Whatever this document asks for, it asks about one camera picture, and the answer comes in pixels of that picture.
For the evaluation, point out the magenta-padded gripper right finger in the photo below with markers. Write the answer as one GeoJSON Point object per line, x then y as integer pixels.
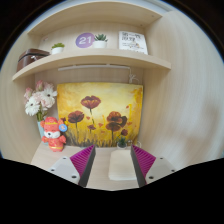
{"type": "Point", "coordinates": [156, 168]}

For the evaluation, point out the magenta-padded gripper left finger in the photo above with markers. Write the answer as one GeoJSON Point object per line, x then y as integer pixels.
{"type": "Point", "coordinates": [68, 168]}

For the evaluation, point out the cream white towel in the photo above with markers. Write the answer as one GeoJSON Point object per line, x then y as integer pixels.
{"type": "Point", "coordinates": [120, 165]}

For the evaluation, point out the red plush toy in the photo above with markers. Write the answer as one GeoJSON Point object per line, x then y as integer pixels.
{"type": "Point", "coordinates": [53, 136]}

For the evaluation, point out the small potted green plant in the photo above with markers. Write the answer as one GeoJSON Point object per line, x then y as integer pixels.
{"type": "Point", "coordinates": [121, 143]}

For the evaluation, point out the light blue vase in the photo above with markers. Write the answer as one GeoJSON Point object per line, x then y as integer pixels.
{"type": "Point", "coordinates": [40, 128]}

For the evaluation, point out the yellow poppy flower painting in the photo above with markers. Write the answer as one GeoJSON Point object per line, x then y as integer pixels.
{"type": "Point", "coordinates": [100, 113]}

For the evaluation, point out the pink and white flower bouquet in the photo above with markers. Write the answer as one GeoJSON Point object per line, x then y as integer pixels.
{"type": "Point", "coordinates": [38, 100]}

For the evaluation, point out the wooden shelf with items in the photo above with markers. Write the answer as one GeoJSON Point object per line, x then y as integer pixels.
{"type": "Point", "coordinates": [93, 56]}

